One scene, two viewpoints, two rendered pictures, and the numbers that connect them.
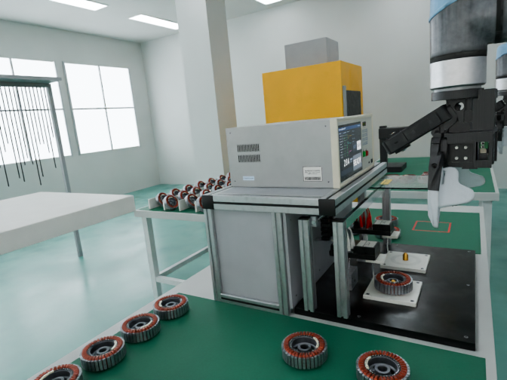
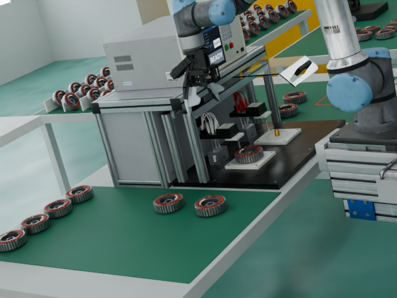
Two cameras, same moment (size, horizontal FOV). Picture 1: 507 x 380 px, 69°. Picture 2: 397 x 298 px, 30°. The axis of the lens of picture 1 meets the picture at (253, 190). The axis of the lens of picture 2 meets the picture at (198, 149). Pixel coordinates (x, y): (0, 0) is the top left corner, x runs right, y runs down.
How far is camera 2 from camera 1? 1.79 m
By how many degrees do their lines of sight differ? 9
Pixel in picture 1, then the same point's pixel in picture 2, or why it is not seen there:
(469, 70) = (189, 42)
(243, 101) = not seen: outside the picture
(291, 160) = (156, 67)
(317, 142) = (171, 52)
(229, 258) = (119, 151)
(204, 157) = (114, 19)
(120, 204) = (34, 122)
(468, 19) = (183, 20)
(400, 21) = not seen: outside the picture
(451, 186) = (193, 96)
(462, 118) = (196, 62)
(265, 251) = (143, 141)
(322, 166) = not seen: hidden behind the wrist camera
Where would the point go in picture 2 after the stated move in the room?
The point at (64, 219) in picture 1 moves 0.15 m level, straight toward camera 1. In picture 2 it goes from (9, 134) to (19, 142)
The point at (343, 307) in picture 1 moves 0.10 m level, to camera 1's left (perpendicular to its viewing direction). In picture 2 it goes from (201, 174) to (176, 180)
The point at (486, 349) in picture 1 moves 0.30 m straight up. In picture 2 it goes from (286, 187) to (270, 108)
